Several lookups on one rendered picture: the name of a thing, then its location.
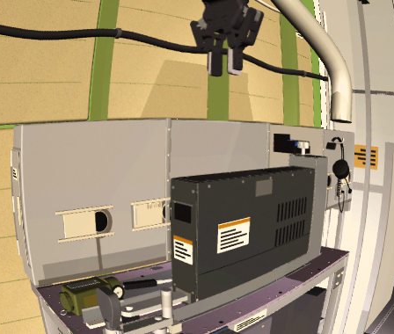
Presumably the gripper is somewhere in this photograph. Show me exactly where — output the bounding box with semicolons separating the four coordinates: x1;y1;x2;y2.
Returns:
189;0;265;77

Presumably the white round knob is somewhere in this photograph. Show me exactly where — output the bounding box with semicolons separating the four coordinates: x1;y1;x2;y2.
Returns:
295;139;311;156

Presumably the dark grey avionics unit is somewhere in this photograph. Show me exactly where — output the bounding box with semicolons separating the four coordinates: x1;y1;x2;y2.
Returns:
170;165;318;303

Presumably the purple-topped grey cart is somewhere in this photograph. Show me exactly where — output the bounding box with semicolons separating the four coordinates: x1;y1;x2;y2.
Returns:
31;245;352;334

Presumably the grey hold-down lever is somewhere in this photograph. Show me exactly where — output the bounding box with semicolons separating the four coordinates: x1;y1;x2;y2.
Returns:
95;287;124;331

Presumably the grey headset panel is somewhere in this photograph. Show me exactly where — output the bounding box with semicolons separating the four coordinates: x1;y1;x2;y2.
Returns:
323;129;355;212

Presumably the black headset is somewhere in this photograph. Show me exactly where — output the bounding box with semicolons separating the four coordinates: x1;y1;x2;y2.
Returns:
325;136;354;213

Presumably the orange placard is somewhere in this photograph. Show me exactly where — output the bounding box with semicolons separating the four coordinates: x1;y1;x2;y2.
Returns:
354;144;380;171

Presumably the grey equipment rack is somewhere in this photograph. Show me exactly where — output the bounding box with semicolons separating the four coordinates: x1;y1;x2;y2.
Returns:
10;118;327;289

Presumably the olive green device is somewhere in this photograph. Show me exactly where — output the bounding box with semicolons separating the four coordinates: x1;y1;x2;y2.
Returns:
59;276;126;316

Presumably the beige curved duct pipe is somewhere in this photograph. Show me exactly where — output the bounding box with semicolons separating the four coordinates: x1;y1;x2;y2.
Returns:
269;0;354;123

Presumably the black corrugated cable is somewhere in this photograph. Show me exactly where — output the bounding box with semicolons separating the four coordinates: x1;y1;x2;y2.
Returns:
0;19;330;83

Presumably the black-handled tool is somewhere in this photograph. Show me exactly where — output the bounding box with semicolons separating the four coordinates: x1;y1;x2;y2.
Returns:
122;277;173;292

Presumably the grey cylinder post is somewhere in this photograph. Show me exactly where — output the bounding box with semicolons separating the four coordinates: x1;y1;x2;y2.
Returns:
160;287;174;320

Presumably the grey base plate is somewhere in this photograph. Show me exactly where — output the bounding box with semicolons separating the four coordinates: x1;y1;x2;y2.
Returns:
81;288;192;330

